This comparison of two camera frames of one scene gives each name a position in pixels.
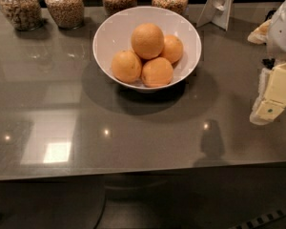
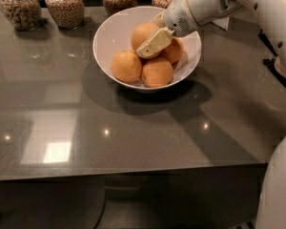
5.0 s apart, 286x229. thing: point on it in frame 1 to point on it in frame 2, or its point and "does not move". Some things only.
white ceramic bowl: x=115 y=31 does not move
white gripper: x=283 y=32 to x=178 y=17
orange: x=147 y=40 does not move
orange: x=156 y=72 does not move
